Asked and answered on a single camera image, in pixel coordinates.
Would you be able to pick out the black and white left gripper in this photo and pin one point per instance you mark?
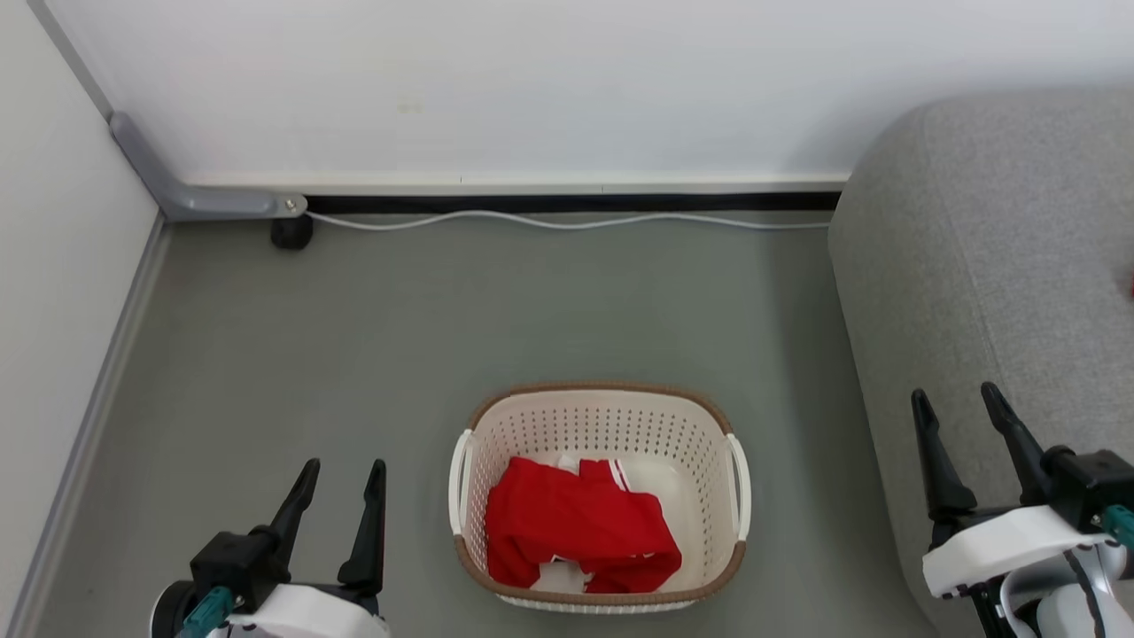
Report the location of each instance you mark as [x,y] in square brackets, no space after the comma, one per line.
[239,563]

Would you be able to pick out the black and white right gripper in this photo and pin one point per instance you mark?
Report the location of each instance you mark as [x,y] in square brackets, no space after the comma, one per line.
[1010,540]

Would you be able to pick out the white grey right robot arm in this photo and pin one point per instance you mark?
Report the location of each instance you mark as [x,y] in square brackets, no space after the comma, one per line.
[1054,611]

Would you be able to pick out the grey fabric sofa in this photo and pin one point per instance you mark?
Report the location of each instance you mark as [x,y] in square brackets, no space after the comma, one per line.
[1001,266]

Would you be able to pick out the red garment with white trim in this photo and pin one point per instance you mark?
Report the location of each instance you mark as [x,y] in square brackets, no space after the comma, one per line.
[576,523]

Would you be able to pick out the cream perforated laundry basket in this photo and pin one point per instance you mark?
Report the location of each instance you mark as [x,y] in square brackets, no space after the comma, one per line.
[611,425]

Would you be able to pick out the black round caster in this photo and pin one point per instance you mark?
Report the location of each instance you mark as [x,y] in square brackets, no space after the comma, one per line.
[291,232]

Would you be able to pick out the black baseboard strip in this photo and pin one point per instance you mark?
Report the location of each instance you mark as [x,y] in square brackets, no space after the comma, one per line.
[576,203]

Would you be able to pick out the grey wall skirting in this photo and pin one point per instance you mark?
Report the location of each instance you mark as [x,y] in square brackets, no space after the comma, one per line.
[97,399]

